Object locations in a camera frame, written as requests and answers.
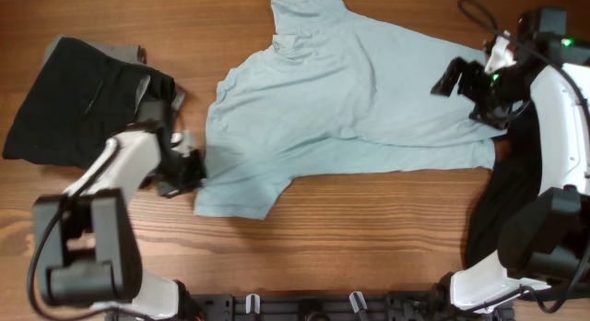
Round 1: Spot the light blue t-shirt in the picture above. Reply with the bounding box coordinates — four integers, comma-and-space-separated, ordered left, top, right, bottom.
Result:
195, 0, 498, 220

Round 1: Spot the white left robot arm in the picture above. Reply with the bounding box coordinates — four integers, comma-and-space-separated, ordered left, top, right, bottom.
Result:
26, 128, 207, 320

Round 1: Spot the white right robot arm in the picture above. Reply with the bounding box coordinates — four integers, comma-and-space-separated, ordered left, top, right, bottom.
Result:
407, 0, 589, 320

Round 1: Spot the folded dark clothes stack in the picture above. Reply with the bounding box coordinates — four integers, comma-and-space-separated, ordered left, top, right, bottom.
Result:
2, 37, 176, 169

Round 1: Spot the black garment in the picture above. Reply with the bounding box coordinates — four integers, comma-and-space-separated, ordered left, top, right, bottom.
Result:
464, 103, 542, 268

